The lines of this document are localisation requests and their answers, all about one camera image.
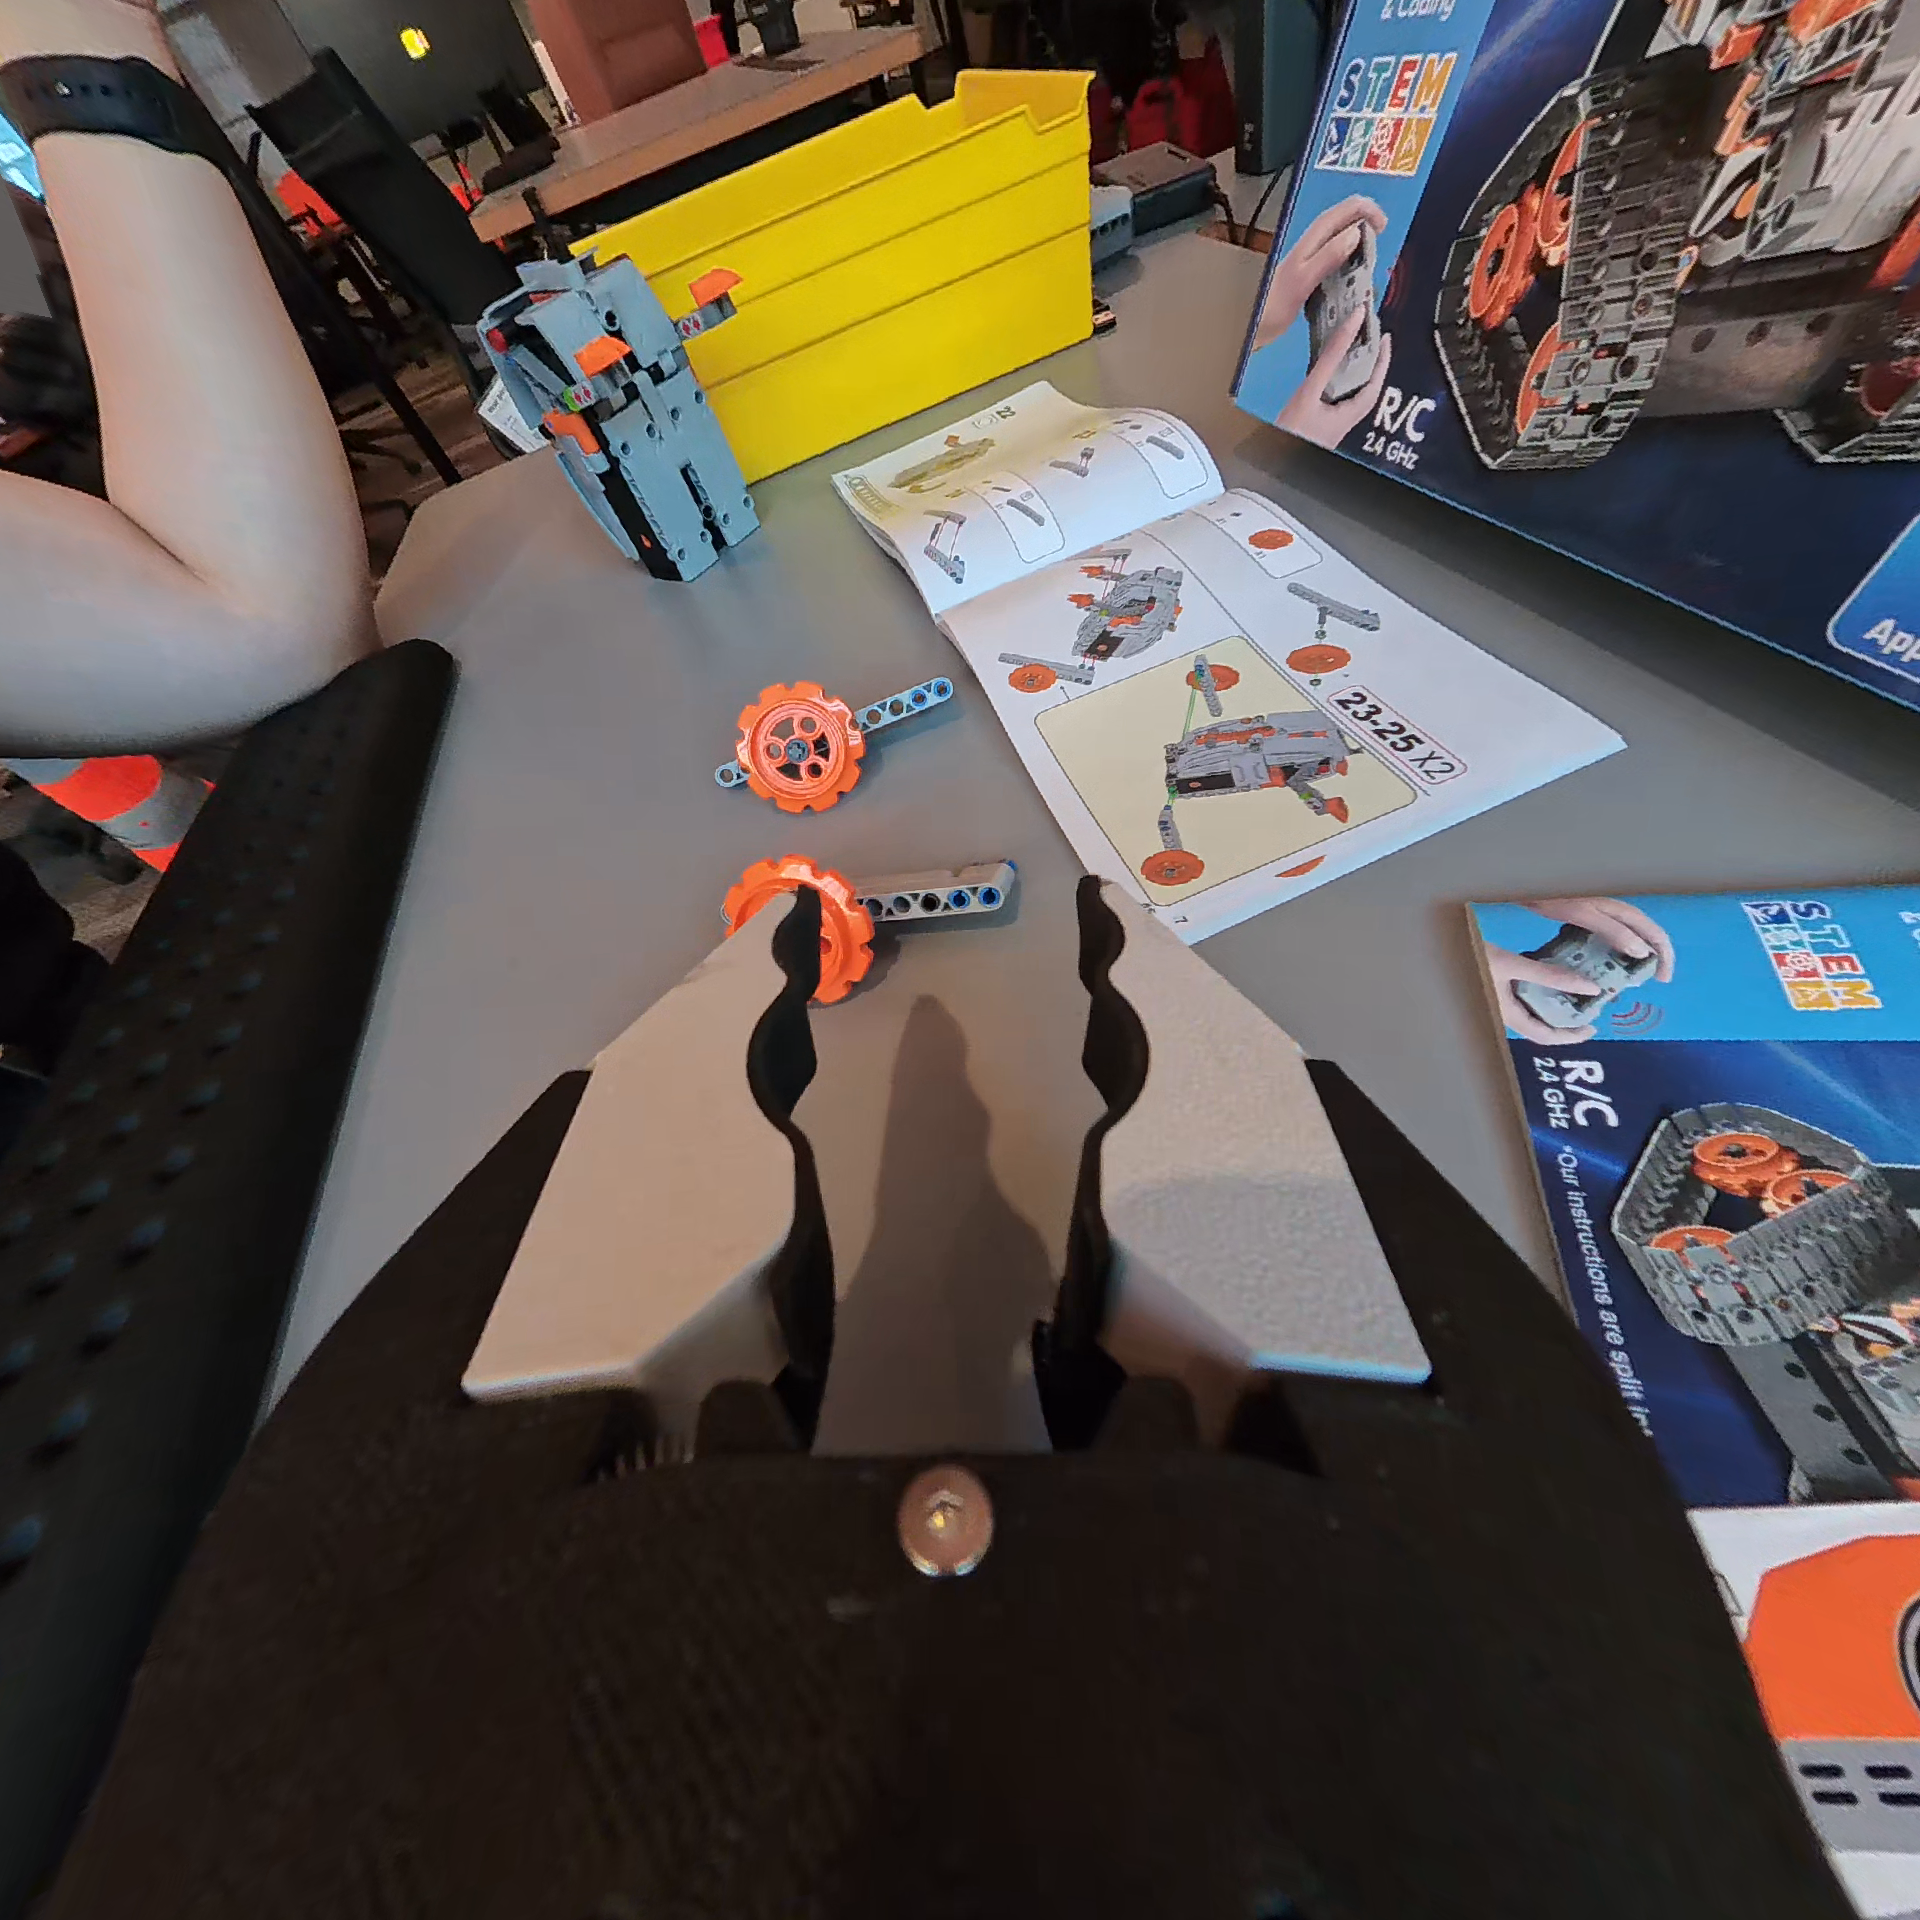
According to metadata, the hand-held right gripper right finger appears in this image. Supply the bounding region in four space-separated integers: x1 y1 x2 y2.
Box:
1031 874 1433 1454

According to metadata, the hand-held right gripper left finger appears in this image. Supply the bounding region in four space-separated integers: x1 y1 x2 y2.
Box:
459 894 840 1454

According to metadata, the orange wheel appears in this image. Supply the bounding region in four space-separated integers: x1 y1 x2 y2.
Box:
720 852 1025 1006
713 674 960 819

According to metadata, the yellow plastic bin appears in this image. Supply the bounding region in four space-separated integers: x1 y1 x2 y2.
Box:
569 67 1097 486

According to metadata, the person's left forearm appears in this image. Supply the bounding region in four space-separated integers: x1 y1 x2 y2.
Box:
0 0 383 762

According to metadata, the grey desk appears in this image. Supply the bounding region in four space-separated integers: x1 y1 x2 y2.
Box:
264 223 1920 1517

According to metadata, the blue instruction manual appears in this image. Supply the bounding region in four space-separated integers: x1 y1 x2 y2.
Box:
1466 883 1920 1511

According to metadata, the open instruction booklet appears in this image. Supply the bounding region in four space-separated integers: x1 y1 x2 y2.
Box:
832 379 1632 948

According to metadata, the orange striped cone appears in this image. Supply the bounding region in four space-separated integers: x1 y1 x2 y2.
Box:
28 754 216 875

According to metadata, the printed picture leaflet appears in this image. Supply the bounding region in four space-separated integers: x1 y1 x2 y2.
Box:
1688 1500 1920 1920

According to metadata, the grey toy robot model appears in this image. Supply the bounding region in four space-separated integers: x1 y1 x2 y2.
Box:
479 252 764 586

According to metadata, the blue robot kit box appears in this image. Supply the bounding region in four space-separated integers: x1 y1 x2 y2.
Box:
1229 0 1920 710

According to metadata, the grey electronic box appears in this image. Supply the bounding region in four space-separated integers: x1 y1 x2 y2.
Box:
1088 157 1220 274

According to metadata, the black smartwatch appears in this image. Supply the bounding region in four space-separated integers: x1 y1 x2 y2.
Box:
0 55 207 159

